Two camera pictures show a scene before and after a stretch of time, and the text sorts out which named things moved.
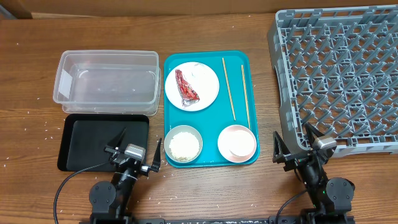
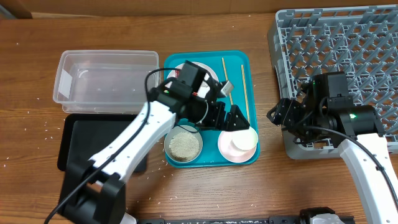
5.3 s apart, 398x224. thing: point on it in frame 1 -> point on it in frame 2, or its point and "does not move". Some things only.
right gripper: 280,153 -> 285,111
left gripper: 114,144 -> 217,121
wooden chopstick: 245,97 does not move
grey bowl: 183,144 does not move
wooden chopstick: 228,87 does not move
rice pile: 185,146 does not move
